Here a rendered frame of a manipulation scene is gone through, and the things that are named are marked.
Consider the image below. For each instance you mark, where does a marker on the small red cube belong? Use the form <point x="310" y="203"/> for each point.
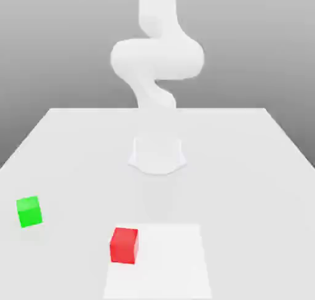
<point x="123" y="246"/>

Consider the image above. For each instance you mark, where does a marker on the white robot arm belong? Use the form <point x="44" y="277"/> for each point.
<point x="157" y="58"/>

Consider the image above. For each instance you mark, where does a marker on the small green cube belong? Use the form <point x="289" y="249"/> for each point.
<point x="29" y="212"/>

